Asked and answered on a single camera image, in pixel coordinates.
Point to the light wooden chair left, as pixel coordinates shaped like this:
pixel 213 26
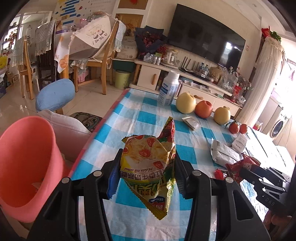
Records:
pixel 20 59

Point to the green waste bin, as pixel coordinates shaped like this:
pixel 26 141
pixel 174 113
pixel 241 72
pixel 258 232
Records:
pixel 122 79

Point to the tangerine left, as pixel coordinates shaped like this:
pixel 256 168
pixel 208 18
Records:
pixel 233 127

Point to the yellow apple right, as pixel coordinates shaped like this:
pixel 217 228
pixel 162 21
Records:
pixel 222 115

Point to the black flat television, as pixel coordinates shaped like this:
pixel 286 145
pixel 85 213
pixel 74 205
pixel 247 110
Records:
pixel 201 34

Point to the red snack wrapper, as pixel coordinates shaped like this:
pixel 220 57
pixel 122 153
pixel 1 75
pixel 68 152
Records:
pixel 233 169

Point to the yellow apple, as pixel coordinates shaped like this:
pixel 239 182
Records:
pixel 186 103
pixel 222 115

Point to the light wooden chair right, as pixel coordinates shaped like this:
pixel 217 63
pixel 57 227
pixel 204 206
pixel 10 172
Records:
pixel 101 59

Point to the pink plastic trash bucket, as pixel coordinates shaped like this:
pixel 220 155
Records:
pixel 31 167

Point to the white silver foil bag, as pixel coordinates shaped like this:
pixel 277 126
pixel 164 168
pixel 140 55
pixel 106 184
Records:
pixel 222 154

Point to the light wooden chair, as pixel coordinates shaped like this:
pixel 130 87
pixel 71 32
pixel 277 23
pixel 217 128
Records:
pixel 20 59
pixel 101 59

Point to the yellow apple left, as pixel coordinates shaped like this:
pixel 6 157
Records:
pixel 186 103

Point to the dark flower bouquet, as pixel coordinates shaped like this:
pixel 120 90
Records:
pixel 150 40

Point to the small white box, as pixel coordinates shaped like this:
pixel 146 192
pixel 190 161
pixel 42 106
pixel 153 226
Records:
pixel 239 143

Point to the white TV cabinet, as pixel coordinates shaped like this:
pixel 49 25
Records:
pixel 147 78

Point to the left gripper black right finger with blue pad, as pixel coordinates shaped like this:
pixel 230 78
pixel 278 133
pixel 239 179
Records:
pixel 236 217

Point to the blue padded stool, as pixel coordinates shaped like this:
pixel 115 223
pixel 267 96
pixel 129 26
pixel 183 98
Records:
pixel 55 95

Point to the blue checked tablecloth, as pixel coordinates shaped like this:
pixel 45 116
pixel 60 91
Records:
pixel 139 113

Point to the dark wooden chair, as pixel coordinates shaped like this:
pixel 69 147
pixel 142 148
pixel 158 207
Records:
pixel 45 52

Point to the tangerine right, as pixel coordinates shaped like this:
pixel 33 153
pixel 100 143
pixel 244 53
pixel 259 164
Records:
pixel 243 129

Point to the person's right hand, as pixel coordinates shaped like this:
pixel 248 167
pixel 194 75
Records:
pixel 280 222

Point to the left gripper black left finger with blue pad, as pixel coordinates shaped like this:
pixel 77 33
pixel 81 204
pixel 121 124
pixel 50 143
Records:
pixel 59 217

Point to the red apple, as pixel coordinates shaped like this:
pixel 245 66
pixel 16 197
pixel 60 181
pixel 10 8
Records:
pixel 203 109

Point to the washing machine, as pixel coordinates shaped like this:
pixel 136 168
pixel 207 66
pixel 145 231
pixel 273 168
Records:
pixel 278 126

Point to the white grey cushion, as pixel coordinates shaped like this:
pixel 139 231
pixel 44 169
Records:
pixel 72 132

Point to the yellow green oatmeal snack bag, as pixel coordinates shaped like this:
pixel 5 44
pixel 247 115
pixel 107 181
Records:
pixel 147 167

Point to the white milk bottle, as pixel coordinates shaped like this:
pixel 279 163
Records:
pixel 168 88

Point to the tangerine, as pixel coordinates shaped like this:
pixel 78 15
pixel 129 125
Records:
pixel 233 127
pixel 243 129

